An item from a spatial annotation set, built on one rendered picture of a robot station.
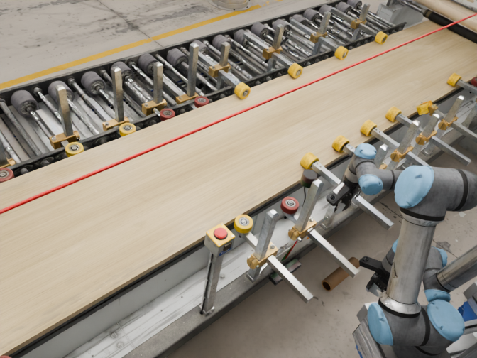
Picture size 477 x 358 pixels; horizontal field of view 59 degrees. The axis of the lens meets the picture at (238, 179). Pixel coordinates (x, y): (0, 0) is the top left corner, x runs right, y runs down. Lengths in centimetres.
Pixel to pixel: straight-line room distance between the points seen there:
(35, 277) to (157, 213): 52
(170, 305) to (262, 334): 83
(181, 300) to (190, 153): 69
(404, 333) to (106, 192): 127
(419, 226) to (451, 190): 13
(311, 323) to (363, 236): 83
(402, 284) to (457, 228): 239
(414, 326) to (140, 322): 107
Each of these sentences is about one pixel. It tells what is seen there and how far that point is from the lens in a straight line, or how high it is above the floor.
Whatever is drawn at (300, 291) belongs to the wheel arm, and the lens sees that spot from 175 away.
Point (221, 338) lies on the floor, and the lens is 254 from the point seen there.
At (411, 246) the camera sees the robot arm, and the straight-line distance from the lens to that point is 125.
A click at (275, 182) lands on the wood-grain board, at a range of 202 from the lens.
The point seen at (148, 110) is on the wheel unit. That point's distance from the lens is 241.
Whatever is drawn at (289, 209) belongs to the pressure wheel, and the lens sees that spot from 193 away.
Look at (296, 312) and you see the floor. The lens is 270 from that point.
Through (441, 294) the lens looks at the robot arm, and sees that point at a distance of 160.
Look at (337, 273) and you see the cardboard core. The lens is 283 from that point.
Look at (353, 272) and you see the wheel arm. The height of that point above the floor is 86.
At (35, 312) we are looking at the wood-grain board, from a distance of 164.
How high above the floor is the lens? 232
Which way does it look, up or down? 45 degrees down
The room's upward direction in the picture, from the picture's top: 12 degrees clockwise
